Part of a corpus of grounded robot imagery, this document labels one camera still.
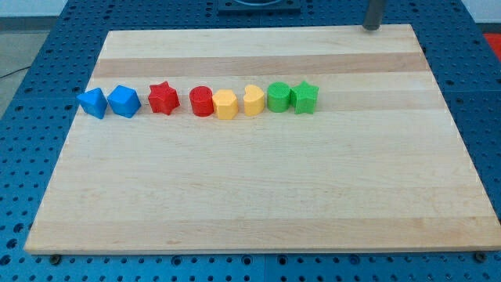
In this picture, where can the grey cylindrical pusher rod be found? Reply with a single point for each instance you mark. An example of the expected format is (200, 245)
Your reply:
(374, 14)

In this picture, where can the blue triangle block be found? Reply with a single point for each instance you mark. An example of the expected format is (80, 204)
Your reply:
(93, 102)

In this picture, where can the green star block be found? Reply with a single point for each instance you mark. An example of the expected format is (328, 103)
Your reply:
(303, 98)

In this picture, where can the red star block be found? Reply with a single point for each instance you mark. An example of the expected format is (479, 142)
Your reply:
(163, 98)

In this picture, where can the green cylinder block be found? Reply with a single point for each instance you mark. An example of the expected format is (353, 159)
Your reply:
(278, 97)

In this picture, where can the red object at right edge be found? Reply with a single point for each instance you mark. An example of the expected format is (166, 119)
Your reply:
(494, 41)

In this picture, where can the yellow heart block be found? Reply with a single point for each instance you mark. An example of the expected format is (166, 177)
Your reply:
(253, 100)

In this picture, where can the wooden board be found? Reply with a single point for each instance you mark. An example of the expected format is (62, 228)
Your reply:
(379, 167)

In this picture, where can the yellow hexagon block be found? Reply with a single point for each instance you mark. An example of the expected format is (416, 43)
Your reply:
(225, 104)

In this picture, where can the red cylinder block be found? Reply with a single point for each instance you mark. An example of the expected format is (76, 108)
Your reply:
(201, 101)

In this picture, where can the blue cube block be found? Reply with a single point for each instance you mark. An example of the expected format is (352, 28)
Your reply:
(124, 101)

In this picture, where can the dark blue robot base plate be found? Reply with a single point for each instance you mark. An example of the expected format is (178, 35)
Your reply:
(257, 6)

